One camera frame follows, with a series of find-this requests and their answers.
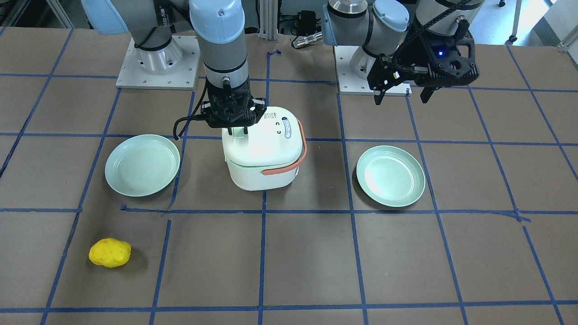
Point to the green plate near potato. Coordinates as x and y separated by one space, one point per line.
142 165

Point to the white rice cooker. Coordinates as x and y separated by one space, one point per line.
270 155

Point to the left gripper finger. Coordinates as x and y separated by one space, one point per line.
378 96
426 94

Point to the aluminium frame post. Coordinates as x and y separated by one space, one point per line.
268 19

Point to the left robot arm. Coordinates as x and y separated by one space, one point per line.
385 26

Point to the yellow toy potato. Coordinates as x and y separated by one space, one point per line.
110 253

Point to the green plate far side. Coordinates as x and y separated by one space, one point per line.
390 176

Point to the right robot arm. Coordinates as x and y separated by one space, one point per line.
219 28

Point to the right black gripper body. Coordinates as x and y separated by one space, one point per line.
259 104

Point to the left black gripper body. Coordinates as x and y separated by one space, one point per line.
412 55

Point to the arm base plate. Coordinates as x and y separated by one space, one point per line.
352 68
172 68

